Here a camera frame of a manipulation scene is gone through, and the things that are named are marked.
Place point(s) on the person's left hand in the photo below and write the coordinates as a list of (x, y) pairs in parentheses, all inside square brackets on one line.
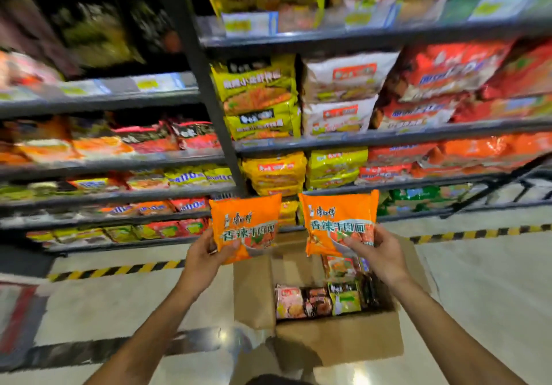
[(200, 264)]

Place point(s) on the person's right hand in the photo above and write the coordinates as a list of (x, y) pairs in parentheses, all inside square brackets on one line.
[(386, 259)]

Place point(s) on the person's right thumb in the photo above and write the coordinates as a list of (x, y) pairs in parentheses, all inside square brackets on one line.
[(358, 245)]

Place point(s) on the person's left thumb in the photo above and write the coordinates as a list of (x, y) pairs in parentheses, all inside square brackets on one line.
[(228, 251)]

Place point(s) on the orange instant noodle packet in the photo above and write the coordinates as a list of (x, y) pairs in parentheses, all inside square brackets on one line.
[(246, 225), (336, 220)]

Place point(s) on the person's right forearm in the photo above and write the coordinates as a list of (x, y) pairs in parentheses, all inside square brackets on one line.
[(448, 337)]

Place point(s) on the person's left forearm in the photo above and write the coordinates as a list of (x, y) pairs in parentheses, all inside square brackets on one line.
[(146, 341)]

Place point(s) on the orange and green noodle packet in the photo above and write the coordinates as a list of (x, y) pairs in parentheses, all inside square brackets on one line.
[(340, 267)]

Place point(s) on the black noodle packet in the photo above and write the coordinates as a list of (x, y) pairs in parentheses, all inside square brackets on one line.
[(368, 289)]

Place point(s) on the dark brown noodle packet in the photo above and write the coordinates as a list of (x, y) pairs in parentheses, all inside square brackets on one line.
[(318, 302)]

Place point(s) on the small stack of yellow bags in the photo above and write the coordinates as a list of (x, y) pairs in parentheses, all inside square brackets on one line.
[(289, 213)]

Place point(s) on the pink noodle packet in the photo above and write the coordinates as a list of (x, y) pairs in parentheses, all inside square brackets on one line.
[(289, 302)]

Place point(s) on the row of green noodle bags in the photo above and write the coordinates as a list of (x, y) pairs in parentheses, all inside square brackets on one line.
[(422, 197)]

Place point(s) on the stack of yellow-green noodle bags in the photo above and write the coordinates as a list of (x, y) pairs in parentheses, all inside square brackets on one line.
[(336, 166)]

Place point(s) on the row of orange-red snack bags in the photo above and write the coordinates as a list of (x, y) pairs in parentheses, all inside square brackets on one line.
[(159, 207)]

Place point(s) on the stack of red noodle bags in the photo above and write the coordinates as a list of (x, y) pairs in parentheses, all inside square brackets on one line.
[(388, 166)]

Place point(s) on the stack of yellow noodle bags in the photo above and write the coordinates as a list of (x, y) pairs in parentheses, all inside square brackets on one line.
[(276, 173)]

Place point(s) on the brown cardboard box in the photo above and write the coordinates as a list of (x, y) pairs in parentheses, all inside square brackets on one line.
[(336, 337)]

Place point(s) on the row of mixed small bags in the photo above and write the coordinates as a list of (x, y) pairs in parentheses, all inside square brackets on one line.
[(120, 232)]

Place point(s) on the yellow-black hazard floor tape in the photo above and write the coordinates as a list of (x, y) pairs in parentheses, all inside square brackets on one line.
[(116, 269), (478, 233)]

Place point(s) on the row of yellow-blue snack bags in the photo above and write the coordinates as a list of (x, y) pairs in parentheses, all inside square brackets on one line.
[(129, 181)]

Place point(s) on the row of red-black snack bags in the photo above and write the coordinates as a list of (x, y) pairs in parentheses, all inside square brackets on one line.
[(172, 136)]

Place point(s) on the pile of orange noodle bags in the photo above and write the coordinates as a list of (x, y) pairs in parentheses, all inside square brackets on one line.
[(483, 151)]

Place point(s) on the white shelf price label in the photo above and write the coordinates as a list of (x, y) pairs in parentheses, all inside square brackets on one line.
[(84, 88), (249, 23), (368, 17), (500, 8), (157, 81)]

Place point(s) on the pile of red noodle multipacks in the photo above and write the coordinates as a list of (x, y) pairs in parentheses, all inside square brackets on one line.
[(453, 78)]

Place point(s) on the black metal shelving rack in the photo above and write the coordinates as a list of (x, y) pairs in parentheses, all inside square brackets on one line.
[(345, 35), (99, 102)]

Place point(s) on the pile of orange snack bags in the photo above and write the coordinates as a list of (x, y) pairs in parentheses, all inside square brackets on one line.
[(56, 143)]

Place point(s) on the row of dark snack bags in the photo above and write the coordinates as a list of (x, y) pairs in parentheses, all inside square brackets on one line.
[(82, 30)]

